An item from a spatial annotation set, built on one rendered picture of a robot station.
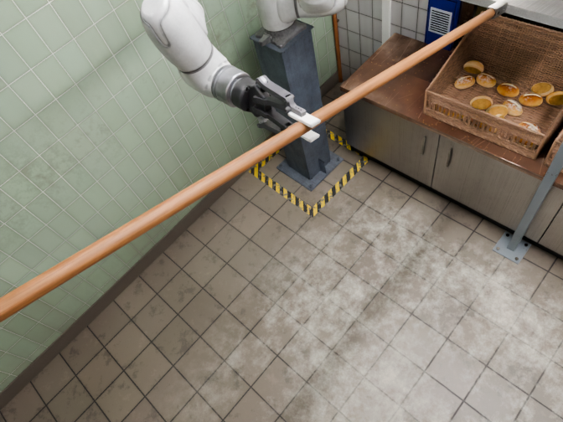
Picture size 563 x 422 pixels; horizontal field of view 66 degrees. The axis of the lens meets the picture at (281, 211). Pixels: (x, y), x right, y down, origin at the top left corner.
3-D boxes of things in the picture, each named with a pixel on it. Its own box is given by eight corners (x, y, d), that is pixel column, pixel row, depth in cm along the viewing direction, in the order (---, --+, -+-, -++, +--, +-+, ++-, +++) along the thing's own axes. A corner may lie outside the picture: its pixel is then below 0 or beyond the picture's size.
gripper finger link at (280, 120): (252, 105, 101) (251, 110, 102) (286, 131, 97) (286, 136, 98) (264, 99, 103) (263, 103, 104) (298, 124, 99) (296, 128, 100)
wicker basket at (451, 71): (471, 56, 228) (481, 8, 205) (585, 94, 201) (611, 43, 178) (420, 114, 214) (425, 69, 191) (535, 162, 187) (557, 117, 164)
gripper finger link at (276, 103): (264, 95, 102) (263, 90, 101) (299, 106, 96) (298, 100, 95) (252, 102, 100) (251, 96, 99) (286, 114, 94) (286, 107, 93)
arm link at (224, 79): (240, 92, 113) (255, 101, 110) (213, 105, 108) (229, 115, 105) (238, 59, 106) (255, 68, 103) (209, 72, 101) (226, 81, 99)
